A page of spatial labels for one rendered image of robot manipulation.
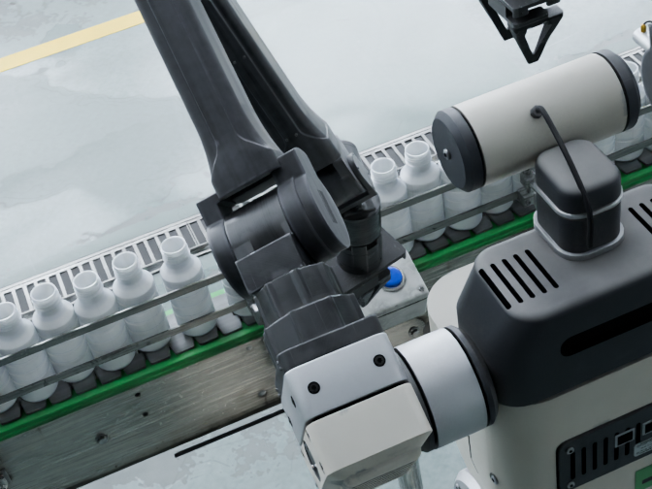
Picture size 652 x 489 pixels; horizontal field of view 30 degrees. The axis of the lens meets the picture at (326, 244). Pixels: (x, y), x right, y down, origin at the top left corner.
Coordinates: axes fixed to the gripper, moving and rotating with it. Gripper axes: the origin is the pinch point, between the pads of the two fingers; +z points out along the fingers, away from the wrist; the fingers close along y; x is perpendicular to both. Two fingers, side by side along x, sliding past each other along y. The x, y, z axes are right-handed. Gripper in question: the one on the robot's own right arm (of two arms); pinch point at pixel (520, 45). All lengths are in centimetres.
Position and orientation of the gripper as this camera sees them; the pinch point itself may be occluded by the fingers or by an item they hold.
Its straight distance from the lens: 157.8
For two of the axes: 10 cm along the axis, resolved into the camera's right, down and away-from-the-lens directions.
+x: -9.1, 3.6, -1.8
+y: -3.8, -5.9, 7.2
